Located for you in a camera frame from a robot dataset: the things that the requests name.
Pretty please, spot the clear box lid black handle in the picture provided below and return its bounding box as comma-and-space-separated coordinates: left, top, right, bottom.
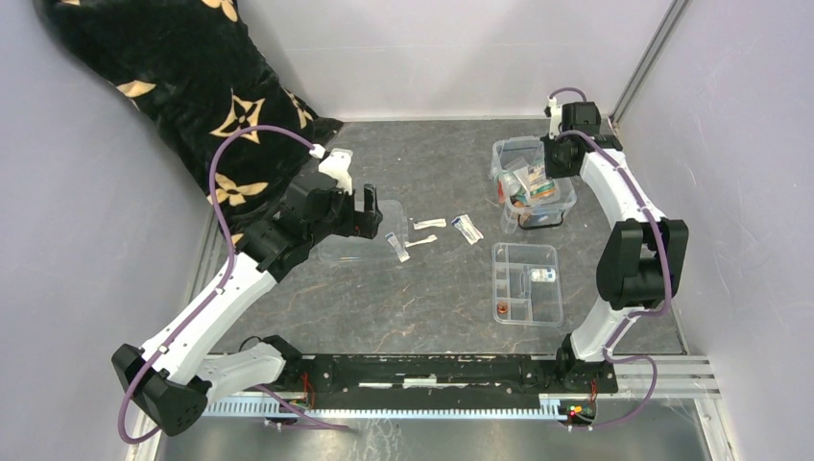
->
316, 200, 409, 263

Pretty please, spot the clear plastic storage box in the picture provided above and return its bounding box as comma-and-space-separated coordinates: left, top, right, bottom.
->
490, 135, 577, 234

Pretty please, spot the white bottle green label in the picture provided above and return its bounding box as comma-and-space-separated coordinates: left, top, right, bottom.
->
497, 172, 523, 200

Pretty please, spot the white plaster strip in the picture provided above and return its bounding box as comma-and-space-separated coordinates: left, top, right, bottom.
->
413, 218, 447, 231

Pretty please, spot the clear compartment organizer tray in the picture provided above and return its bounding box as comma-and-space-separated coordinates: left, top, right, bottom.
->
491, 242, 564, 328

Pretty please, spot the colourful bandage packet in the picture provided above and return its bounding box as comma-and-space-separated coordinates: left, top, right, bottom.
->
514, 162, 561, 205

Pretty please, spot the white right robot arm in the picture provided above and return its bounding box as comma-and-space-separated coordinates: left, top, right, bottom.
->
541, 131, 689, 392

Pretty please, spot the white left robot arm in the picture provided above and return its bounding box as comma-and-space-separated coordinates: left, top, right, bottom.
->
111, 173, 383, 436

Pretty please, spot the white blue wipe sachet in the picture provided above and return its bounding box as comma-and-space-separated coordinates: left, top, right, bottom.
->
385, 232, 410, 263

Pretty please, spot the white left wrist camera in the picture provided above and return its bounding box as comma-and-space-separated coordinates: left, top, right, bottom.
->
318, 149, 353, 195

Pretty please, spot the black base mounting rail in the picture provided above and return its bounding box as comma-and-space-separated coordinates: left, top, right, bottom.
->
261, 335, 619, 410

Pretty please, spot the white slotted cable duct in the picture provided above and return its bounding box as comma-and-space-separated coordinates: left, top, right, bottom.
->
203, 393, 593, 423

